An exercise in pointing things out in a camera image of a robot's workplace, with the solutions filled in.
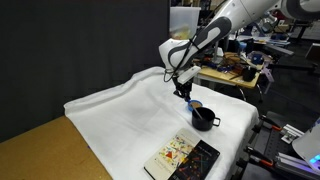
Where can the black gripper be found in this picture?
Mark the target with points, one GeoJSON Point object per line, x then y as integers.
{"type": "Point", "coordinates": [183, 87]}

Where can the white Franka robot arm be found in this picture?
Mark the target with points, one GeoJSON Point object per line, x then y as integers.
{"type": "Point", "coordinates": [233, 13]}

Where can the book with colourful cover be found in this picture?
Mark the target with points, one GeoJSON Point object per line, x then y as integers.
{"type": "Point", "coordinates": [186, 156]}

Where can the blue bowl of nuts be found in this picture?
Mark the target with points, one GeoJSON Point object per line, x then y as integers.
{"type": "Point", "coordinates": [196, 104]}

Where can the cluttered wooden desk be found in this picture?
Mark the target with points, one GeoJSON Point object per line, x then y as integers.
{"type": "Point", "coordinates": [233, 75]}

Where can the white table cloth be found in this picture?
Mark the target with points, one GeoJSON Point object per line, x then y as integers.
{"type": "Point", "coordinates": [126, 113]}

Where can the small black pot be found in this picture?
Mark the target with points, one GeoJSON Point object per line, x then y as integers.
{"type": "Point", "coordinates": [249, 74]}

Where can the clear plastic storage bin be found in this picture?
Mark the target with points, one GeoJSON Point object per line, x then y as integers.
{"type": "Point", "coordinates": [183, 20]}

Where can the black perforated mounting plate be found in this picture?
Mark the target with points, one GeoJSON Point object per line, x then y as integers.
{"type": "Point", "coordinates": [266, 143]}

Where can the black curtain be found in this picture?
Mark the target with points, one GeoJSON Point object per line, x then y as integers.
{"type": "Point", "coordinates": [83, 50]}

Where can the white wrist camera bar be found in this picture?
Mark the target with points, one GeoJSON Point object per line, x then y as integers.
{"type": "Point", "coordinates": [189, 74]}

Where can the small aluminium bracket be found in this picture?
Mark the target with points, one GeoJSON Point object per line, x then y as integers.
{"type": "Point", "coordinates": [292, 133]}

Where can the aluminium extrusion rail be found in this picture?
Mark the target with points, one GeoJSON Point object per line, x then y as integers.
{"type": "Point", "coordinates": [296, 163]}

